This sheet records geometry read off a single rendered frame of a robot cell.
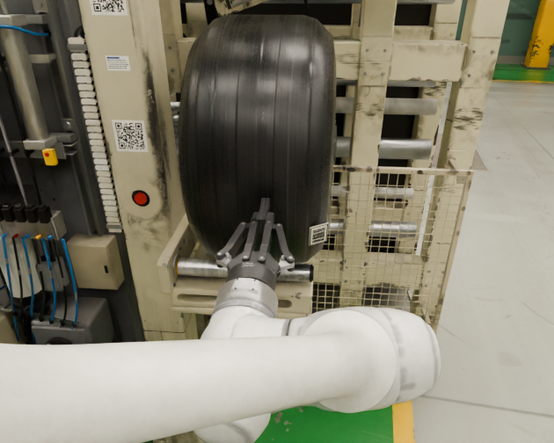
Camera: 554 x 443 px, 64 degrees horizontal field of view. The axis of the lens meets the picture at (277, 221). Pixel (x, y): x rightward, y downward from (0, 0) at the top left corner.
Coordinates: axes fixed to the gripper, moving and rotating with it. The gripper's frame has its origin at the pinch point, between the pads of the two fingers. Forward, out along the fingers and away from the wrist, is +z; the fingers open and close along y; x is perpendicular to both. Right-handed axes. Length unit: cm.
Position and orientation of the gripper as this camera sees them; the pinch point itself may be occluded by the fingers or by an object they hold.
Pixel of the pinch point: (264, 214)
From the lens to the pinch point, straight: 80.9
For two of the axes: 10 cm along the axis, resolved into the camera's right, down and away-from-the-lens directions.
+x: 0.1, 8.0, 6.0
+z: 0.9, -6.0, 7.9
